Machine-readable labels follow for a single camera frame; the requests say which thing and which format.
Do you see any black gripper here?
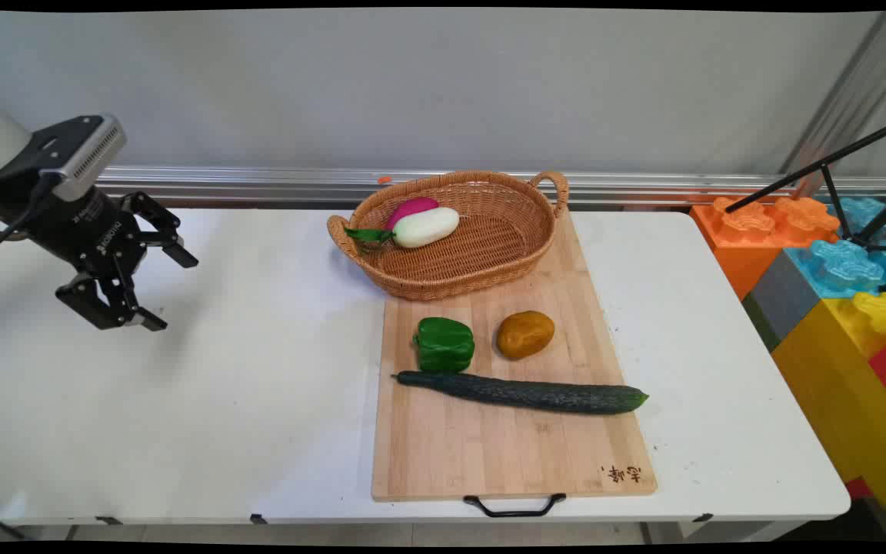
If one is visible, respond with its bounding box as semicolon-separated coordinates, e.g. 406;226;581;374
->
34;187;199;332

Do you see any brown potato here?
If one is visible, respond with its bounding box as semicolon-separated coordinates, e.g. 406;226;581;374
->
496;310;556;360

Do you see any pink toy vegetable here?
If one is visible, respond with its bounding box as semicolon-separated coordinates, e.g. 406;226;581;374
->
385;197;441;232

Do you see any white radish with green leaves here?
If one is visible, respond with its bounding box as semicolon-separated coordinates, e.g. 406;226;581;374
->
344;206;461;253

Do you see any green bell pepper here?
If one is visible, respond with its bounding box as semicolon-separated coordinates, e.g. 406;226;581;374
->
413;317;476;374

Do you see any woven wicker basket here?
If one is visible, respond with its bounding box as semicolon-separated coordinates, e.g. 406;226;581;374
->
327;170;570;302

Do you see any dark green cucumber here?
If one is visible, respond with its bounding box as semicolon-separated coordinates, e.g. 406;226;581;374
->
392;370;650;416

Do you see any large orange toy block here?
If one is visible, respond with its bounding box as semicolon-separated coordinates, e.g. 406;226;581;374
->
690;195;842;302

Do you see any blue giant toy block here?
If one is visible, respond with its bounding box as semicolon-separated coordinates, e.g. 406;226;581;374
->
742;249;822;354

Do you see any black tripod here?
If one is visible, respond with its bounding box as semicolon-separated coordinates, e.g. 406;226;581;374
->
725;113;886;255

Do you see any large yellow toy block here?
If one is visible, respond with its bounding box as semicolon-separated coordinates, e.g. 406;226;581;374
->
771;291;886;541

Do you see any large blue toy block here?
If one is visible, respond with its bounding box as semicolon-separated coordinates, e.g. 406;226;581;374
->
785;195;886;301

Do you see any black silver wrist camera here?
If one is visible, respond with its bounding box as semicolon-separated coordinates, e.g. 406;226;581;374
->
28;114;127;202

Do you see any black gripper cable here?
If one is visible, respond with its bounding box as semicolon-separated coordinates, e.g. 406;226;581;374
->
0;173;63;261

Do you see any aluminium wall rail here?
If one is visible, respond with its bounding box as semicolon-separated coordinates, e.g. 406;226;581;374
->
95;165;886;210

